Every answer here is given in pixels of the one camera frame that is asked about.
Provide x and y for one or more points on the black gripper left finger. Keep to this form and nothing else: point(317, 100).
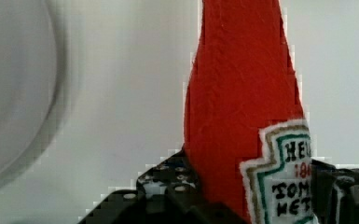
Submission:
point(168, 193)

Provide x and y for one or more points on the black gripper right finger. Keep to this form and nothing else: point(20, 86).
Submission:
point(335, 193)

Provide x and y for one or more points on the red plush ketchup bottle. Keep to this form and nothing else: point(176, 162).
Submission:
point(246, 135)

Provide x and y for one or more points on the lilac round plate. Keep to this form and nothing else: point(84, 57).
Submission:
point(28, 75)

